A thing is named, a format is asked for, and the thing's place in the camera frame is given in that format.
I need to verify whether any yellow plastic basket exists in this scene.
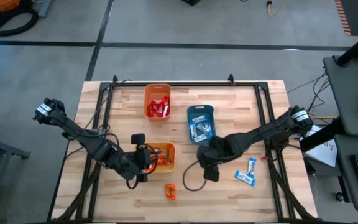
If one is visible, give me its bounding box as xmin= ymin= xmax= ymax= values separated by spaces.
xmin=131 ymin=141 xmax=177 ymax=174

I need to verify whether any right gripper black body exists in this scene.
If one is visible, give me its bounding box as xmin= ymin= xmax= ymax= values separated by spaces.
xmin=196 ymin=136 xmax=230 ymax=183

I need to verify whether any grey desk top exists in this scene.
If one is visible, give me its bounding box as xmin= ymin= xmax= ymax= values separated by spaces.
xmin=334 ymin=136 xmax=358 ymax=214
xmin=323 ymin=55 xmax=358 ymax=138

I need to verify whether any orange vacuum cleaner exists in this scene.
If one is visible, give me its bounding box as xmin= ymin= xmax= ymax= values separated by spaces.
xmin=0 ymin=0 xmax=21 ymax=12

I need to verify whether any white paper sheet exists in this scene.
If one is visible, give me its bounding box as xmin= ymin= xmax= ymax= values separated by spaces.
xmin=305 ymin=124 xmax=338 ymax=168

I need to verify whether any black aluminium table frame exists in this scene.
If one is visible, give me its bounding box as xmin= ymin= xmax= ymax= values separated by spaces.
xmin=53 ymin=73 xmax=315 ymax=223

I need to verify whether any teal plastic basket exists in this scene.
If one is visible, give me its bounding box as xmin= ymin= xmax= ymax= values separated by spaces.
xmin=186 ymin=104 xmax=218 ymax=146

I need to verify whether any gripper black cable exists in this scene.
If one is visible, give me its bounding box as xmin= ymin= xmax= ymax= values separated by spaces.
xmin=125 ymin=172 xmax=140 ymax=190
xmin=181 ymin=159 xmax=208 ymax=192

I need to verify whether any black vacuum hose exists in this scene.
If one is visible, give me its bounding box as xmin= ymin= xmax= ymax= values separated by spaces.
xmin=0 ymin=7 xmax=40 ymax=37

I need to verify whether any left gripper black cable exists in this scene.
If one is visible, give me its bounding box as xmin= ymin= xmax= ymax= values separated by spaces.
xmin=125 ymin=172 xmax=140 ymax=190

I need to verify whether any black diagonal strut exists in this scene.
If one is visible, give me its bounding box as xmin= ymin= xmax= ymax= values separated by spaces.
xmin=299 ymin=116 xmax=346 ymax=153

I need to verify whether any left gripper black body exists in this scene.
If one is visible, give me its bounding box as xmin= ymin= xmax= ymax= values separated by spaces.
xmin=131 ymin=133 xmax=154 ymax=184

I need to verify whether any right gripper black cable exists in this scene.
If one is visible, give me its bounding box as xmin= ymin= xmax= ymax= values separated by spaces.
xmin=181 ymin=159 xmax=208 ymax=192

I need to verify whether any black metal pole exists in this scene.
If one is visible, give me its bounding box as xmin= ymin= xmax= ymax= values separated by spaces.
xmin=335 ymin=26 xmax=358 ymax=68

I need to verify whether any orange plastic basket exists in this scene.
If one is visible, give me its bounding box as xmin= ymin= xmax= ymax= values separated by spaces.
xmin=144 ymin=83 xmax=172 ymax=122

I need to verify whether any yellow cable with plug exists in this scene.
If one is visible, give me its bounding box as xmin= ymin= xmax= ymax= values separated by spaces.
xmin=266 ymin=0 xmax=287 ymax=18

